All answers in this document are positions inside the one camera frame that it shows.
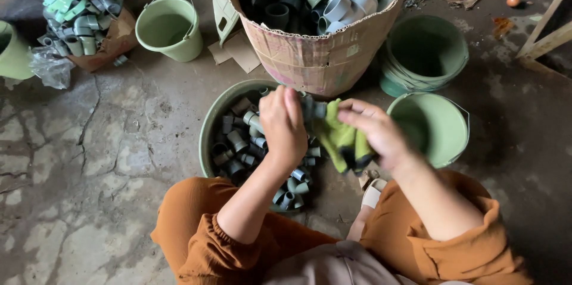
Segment wooden frame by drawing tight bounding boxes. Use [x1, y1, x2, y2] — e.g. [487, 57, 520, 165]
[517, 0, 572, 81]

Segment beige sandal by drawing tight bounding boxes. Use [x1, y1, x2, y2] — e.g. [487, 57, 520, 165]
[360, 178, 388, 210]

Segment cardboard carton of pipe fittings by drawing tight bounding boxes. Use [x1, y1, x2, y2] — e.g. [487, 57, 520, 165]
[214, 0, 420, 98]

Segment flat cardboard piece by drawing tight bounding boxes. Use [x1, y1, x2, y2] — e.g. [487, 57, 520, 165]
[208, 31, 262, 75]

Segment person's orange trousers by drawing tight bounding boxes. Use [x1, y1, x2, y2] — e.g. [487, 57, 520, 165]
[150, 170, 532, 285]

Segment stack of green buckets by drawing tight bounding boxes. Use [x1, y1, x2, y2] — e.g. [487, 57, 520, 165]
[380, 14, 470, 98]

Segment person's right hand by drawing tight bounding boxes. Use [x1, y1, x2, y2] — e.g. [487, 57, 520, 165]
[337, 98, 414, 172]

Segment small green bucket with handle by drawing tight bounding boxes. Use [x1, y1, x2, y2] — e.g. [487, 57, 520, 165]
[135, 0, 204, 63]

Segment clear plastic bag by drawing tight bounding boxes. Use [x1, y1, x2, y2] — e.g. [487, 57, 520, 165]
[29, 47, 76, 90]

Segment green bucket with wire handle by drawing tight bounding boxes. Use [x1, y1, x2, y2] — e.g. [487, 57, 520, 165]
[386, 92, 471, 169]

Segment pale green bucket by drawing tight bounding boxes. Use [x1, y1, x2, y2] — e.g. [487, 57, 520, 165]
[0, 20, 35, 81]

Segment heap of grey pipe fittings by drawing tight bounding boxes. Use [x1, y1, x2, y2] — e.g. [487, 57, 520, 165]
[37, 0, 139, 72]

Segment grey pipe fitting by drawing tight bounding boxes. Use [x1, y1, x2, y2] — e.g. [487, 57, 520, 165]
[299, 92, 328, 123]

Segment person's beige shirt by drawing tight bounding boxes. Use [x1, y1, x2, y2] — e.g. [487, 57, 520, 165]
[261, 239, 474, 285]

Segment green plastic stool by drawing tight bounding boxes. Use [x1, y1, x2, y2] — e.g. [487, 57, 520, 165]
[210, 0, 240, 47]

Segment person's left hand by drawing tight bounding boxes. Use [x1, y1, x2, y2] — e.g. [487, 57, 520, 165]
[259, 85, 309, 170]

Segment green basin of pipe fittings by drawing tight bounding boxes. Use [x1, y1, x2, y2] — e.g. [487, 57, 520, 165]
[198, 79, 323, 213]

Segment green cleaning cloth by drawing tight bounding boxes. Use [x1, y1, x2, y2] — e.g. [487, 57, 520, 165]
[313, 98, 375, 175]

